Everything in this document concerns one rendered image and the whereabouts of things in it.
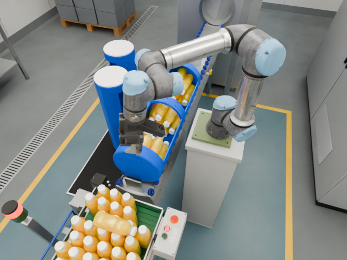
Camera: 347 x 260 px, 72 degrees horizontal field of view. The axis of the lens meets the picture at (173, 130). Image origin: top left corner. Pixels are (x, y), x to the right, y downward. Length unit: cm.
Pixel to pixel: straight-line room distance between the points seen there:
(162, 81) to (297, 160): 245
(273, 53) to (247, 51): 9
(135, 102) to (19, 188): 233
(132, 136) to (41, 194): 204
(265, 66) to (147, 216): 98
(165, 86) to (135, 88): 10
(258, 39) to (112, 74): 138
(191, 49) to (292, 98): 295
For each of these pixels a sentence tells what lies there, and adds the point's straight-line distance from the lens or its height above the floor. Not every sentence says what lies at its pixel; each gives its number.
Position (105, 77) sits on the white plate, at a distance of 204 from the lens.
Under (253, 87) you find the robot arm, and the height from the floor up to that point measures 162.
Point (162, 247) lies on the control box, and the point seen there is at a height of 110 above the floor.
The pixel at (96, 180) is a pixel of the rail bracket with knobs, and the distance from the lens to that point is 146.
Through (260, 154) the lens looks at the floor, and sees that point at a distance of 290.
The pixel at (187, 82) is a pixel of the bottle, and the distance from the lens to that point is 177.
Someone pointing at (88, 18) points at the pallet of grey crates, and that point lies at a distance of 499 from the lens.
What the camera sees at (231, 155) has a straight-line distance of 136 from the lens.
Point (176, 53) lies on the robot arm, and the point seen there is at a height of 177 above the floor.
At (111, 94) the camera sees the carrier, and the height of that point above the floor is 96.
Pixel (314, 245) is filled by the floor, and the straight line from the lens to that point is 263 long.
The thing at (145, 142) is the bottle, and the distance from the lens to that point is 133.
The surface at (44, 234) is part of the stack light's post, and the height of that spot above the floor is 93.
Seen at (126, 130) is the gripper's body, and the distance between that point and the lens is 83.
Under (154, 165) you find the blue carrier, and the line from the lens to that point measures 125.
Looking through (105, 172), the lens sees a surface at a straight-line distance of 250.
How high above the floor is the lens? 223
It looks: 50 degrees down
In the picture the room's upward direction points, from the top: 1 degrees clockwise
